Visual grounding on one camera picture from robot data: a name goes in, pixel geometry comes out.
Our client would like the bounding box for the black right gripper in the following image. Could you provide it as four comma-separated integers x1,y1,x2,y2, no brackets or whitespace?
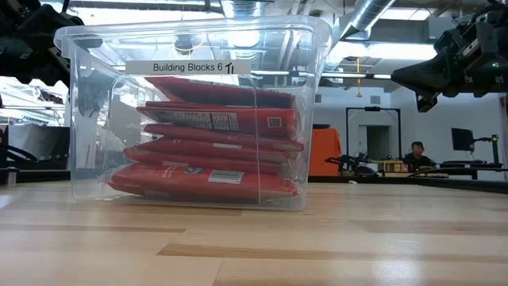
391,10,508,114

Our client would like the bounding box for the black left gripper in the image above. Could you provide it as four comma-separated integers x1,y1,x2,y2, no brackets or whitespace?
0,0,117,118

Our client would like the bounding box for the clear plastic storage bin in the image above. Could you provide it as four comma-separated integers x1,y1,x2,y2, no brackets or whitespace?
53,15,333,211

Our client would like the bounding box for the long ceiling light strip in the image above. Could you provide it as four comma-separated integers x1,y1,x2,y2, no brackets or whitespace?
321,72,394,80

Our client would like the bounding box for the wide ceiling light panel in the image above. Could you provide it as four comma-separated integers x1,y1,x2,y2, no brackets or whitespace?
331,41,437,61

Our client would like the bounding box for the black computer monitor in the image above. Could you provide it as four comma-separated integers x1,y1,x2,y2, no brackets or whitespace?
451,127,475,152

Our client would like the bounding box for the yellow hanging pendant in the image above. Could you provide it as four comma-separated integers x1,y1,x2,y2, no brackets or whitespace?
356,57,363,99

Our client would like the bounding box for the person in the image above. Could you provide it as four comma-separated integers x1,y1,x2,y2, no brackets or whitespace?
403,141,437,172

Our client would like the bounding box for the bright ceiling skylight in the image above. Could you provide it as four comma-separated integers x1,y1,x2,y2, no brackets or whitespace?
380,7,433,21

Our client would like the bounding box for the small wooden box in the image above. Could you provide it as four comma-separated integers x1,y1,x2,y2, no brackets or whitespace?
375,160,405,174

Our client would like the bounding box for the black desk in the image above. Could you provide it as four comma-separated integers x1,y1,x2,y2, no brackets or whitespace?
436,160,504,180

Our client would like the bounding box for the black cloth covered table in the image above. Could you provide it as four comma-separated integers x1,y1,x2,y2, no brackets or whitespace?
7,125,72,170

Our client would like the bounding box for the small grey cup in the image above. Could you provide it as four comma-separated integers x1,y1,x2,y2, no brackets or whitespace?
0,166,19,186

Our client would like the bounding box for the black metal gantry frame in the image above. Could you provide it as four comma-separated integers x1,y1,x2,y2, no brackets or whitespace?
344,106,402,176

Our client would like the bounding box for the silver ventilation duct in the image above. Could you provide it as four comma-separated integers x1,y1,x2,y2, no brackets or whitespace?
335,0,398,41

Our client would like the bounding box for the black aluminium table frame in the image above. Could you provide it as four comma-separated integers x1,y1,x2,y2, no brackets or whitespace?
309,174,508,195

